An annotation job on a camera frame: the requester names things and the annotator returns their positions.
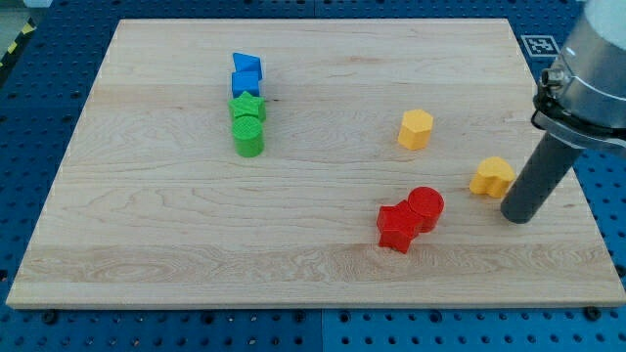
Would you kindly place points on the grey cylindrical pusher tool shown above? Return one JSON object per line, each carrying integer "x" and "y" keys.
{"x": 548, "y": 164}

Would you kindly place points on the yellow heart block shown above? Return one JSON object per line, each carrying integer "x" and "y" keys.
{"x": 492, "y": 177}

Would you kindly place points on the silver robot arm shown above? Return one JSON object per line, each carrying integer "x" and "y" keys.
{"x": 579, "y": 104}

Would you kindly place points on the yellow hexagon block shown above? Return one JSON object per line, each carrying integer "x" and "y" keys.
{"x": 415, "y": 129}

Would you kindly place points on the white fiducial marker tag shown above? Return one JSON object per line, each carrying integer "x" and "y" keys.
{"x": 540, "y": 45}

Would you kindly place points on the red cylinder block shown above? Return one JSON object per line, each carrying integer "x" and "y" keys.
{"x": 428, "y": 204}

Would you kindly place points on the red star block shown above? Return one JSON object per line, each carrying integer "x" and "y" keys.
{"x": 398, "y": 225}

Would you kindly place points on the green cylinder block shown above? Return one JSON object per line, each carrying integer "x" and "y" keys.
{"x": 247, "y": 133}

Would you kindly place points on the green star block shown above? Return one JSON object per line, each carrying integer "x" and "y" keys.
{"x": 247, "y": 105}

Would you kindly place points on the blue cube block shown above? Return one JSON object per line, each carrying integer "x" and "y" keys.
{"x": 245, "y": 81}

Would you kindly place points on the blue triangle block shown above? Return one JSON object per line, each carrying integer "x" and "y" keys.
{"x": 248, "y": 63}

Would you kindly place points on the wooden board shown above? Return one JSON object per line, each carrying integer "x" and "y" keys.
{"x": 152, "y": 208}

